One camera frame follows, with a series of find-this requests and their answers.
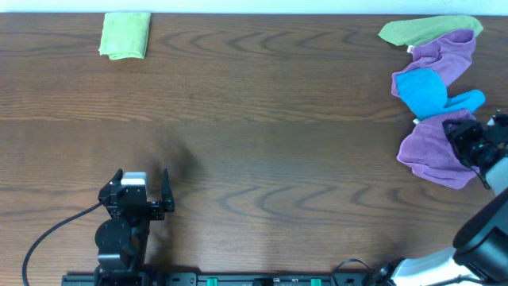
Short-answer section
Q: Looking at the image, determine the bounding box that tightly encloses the purple cloth in pile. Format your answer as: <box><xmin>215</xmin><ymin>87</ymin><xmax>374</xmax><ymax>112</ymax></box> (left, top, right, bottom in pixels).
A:
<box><xmin>391</xmin><ymin>29</ymin><xmax>476</xmax><ymax>97</ymax></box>

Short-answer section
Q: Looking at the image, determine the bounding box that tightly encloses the folded light green cloth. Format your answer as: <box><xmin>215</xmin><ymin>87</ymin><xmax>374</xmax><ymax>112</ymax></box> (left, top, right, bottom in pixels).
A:
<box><xmin>98</xmin><ymin>12</ymin><xmax>151</xmax><ymax>60</ymax></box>

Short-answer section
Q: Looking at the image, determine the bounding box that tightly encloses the green cloth in pile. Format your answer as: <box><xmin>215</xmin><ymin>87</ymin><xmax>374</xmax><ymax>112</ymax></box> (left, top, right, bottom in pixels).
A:
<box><xmin>378</xmin><ymin>15</ymin><xmax>483</xmax><ymax>46</ymax></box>

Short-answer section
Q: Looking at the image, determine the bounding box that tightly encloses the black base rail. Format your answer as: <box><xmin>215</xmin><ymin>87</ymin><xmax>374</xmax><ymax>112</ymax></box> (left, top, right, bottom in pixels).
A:
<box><xmin>61</xmin><ymin>271</ymin><xmax>394</xmax><ymax>286</ymax></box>

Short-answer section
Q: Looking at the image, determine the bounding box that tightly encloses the purple microfiber cloth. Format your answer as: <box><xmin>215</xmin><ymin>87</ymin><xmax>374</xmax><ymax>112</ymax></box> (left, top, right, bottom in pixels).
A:
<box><xmin>397</xmin><ymin>109</ymin><xmax>479</xmax><ymax>189</ymax></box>

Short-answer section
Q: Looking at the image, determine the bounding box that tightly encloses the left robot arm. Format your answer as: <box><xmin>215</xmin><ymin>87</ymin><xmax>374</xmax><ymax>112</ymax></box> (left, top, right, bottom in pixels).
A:
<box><xmin>94</xmin><ymin>169</ymin><xmax>175</xmax><ymax>286</ymax></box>

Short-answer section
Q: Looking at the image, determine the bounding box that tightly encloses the blue cloth in pile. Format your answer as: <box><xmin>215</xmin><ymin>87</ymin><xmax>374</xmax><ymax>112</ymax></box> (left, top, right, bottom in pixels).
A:
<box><xmin>396</xmin><ymin>68</ymin><xmax>486</xmax><ymax>121</ymax></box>

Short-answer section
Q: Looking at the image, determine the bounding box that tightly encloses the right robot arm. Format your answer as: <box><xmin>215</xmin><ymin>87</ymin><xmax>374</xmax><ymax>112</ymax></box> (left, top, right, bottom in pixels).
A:
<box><xmin>387</xmin><ymin>111</ymin><xmax>507</xmax><ymax>285</ymax></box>

